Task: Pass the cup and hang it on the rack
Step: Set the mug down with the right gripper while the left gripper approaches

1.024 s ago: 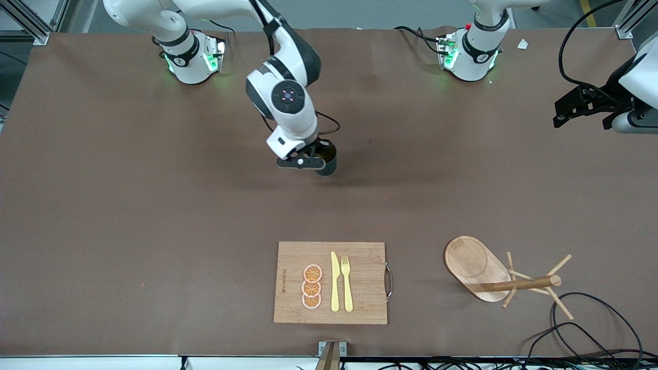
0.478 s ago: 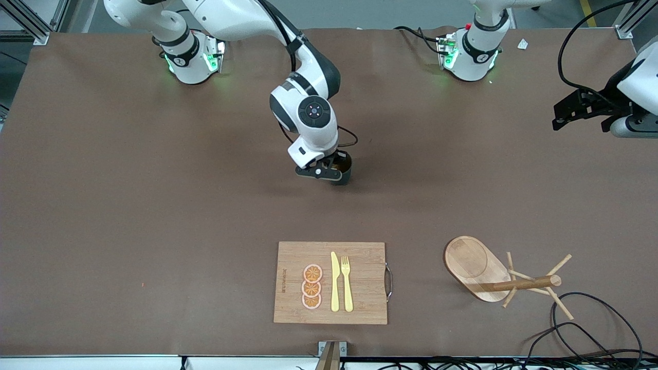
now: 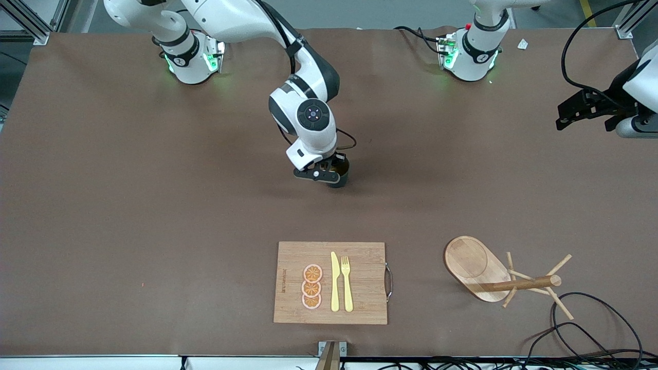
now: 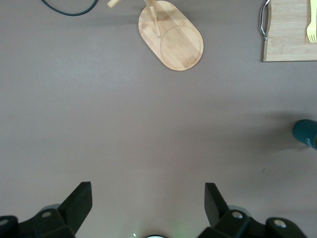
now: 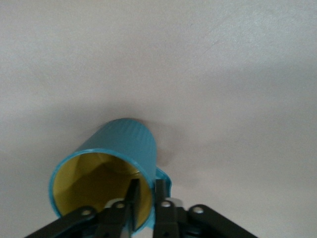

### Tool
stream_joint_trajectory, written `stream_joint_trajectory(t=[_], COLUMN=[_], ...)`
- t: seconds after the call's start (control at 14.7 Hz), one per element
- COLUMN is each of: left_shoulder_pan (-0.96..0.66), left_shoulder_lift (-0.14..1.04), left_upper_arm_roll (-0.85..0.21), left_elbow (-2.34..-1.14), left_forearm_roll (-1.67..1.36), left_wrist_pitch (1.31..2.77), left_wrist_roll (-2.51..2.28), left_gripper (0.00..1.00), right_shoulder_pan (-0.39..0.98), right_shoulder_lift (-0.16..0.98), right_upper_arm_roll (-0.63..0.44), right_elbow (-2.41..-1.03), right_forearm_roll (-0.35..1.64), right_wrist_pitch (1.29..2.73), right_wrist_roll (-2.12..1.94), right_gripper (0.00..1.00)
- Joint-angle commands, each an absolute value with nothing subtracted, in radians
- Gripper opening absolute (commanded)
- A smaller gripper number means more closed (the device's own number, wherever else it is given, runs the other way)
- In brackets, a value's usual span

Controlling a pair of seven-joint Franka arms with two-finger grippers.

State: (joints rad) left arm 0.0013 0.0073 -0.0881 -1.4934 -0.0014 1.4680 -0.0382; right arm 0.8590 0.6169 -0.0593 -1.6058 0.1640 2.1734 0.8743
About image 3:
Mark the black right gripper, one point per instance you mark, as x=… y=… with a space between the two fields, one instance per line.
x=341 y=165

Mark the wooden cutting board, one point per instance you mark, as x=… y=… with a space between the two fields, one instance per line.
x=360 y=308

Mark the metal bracket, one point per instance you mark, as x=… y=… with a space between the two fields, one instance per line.
x=342 y=348

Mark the orange slice toy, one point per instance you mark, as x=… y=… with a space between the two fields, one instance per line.
x=311 y=302
x=311 y=289
x=312 y=273

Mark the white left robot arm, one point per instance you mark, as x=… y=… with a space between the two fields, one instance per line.
x=470 y=69

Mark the dark green cup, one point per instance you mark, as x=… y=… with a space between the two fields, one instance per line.
x=342 y=180

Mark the brown table cover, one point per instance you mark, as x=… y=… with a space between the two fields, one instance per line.
x=154 y=205

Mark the yellow plastic knife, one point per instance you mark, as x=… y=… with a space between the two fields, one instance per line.
x=335 y=288

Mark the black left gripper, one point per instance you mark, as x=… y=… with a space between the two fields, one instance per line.
x=613 y=98

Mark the yellow plastic fork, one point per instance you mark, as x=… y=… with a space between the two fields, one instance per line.
x=348 y=293

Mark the wooden mug rack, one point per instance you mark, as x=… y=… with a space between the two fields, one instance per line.
x=470 y=262

